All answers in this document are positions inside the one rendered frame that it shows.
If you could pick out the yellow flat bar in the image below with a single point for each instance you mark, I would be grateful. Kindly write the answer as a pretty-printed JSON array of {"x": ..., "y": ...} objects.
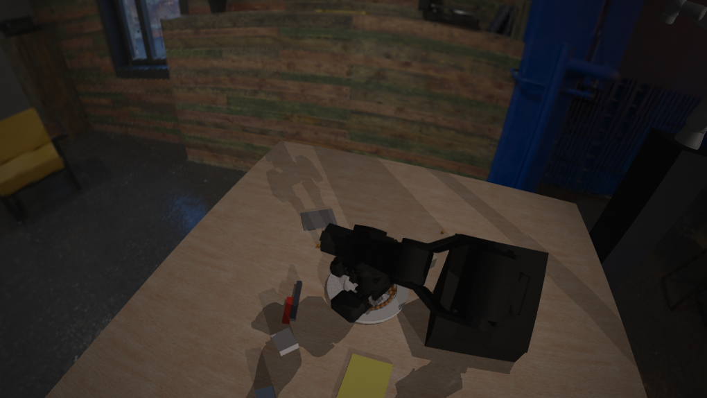
[{"x": 365, "y": 378}]

